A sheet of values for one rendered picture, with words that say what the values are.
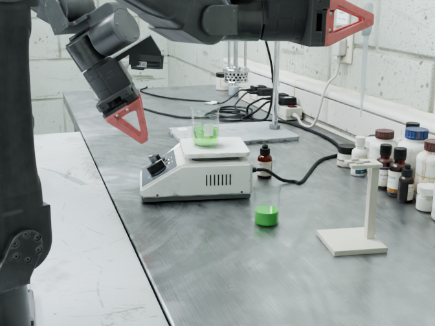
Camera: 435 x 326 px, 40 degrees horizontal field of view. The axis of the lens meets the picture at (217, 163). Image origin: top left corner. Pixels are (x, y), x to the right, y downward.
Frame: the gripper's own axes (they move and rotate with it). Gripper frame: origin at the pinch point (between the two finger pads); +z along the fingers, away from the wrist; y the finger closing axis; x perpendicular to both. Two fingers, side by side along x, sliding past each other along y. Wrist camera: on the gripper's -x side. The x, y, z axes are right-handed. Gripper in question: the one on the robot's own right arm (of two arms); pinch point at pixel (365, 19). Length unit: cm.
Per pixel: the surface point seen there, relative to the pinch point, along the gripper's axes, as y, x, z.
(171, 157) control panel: 30.0, 26.2, -23.5
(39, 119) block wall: 265, 64, -77
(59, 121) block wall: 267, 66, -67
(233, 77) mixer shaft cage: 69, 16, -5
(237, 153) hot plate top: 22.3, 23.9, -12.6
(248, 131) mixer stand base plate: 71, 31, 0
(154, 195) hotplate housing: 22.4, 31.1, -27.3
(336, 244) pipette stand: -1.5, 31.7, -2.5
